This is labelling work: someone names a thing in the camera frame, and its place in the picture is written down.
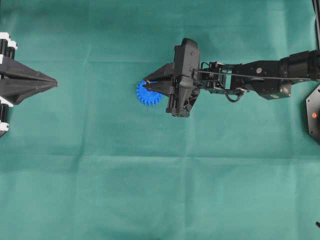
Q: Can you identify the green cloth mat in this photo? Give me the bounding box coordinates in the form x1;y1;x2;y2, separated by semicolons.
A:
0;0;320;240

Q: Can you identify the blue plastic gear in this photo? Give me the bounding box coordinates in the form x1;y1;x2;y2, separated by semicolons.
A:
136;80;163;107

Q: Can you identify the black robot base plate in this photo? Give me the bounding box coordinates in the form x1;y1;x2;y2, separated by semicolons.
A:
305;85;320;144

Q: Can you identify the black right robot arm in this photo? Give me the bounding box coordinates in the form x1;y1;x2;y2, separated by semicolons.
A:
143;38;320;118

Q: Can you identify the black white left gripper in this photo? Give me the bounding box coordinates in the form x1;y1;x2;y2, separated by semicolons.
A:
0;32;58;137

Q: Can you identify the black cable at right edge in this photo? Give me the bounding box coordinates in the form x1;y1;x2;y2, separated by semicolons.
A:
311;0;320;50

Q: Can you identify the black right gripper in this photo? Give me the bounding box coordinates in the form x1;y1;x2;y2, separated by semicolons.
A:
144;38;200;118

